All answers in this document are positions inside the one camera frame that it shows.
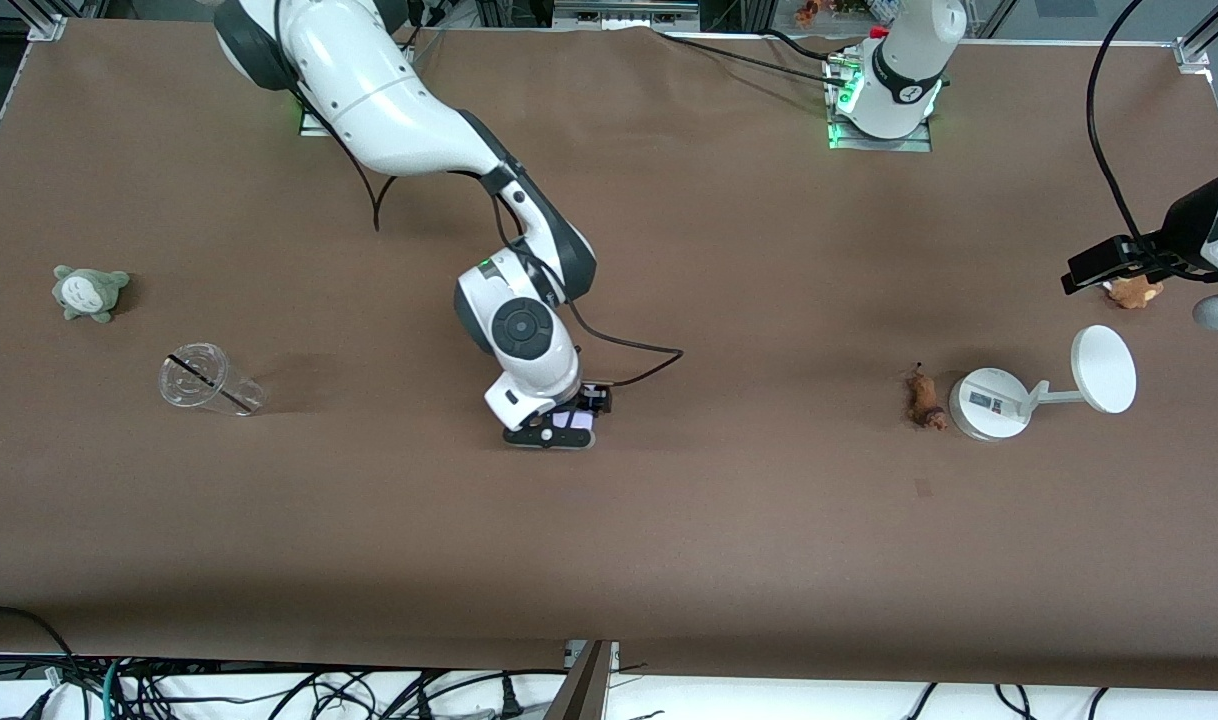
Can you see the black drinking straw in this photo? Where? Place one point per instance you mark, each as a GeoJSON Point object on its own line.
{"type": "Point", "coordinates": [197, 375]}

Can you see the brown lion statue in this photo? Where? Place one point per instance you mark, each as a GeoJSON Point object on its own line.
{"type": "Point", "coordinates": [924, 400]}

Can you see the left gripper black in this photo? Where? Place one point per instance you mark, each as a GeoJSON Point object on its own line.
{"type": "Point", "coordinates": [1177, 232]}

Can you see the orange brown plush toy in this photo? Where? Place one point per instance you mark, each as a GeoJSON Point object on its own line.
{"type": "Point", "coordinates": [1134, 293]}

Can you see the grey background device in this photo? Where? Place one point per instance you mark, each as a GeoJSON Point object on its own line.
{"type": "Point", "coordinates": [624, 12]}

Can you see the small white card box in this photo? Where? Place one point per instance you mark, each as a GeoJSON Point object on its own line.
{"type": "Point", "coordinates": [572, 420]}

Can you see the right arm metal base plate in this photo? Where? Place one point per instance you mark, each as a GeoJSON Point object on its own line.
{"type": "Point", "coordinates": [311, 125]}

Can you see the aluminium frame post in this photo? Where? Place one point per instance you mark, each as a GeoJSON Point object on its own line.
{"type": "Point", "coordinates": [584, 685]}

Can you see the clear plastic cup with lid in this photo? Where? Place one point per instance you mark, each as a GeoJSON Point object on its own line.
{"type": "Point", "coordinates": [191, 392]}

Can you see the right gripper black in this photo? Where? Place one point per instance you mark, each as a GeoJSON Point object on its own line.
{"type": "Point", "coordinates": [597, 397]}

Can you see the colourful background toys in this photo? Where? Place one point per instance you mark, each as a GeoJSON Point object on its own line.
{"type": "Point", "coordinates": [849, 8]}

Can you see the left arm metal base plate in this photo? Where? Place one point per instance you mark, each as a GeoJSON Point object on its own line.
{"type": "Point", "coordinates": [874, 143]}

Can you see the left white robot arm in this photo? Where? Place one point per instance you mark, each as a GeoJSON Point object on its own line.
{"type": "Point", "coordinates": [904, 70]}

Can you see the brown table cover sheet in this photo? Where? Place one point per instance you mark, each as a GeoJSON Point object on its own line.
{"type": "Point", "coordinates": [609, 550]}

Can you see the aluminium frame corner profile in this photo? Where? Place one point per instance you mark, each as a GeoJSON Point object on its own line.
{"type": "Point", "coordinates": [47, 22]}
{"type": "Point", "coordinates": [1194, 52]}

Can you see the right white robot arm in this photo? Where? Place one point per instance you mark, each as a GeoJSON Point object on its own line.
{"type": "Point", "coordinates": [389, 100]}

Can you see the white round-base desk lamp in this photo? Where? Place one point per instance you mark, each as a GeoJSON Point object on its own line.
{"type": "Point", "coordinates": [989, 405]}

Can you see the grey green plush toy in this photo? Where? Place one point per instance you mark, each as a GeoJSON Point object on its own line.
{"type": "Point", "coordinates": [87, 293]}

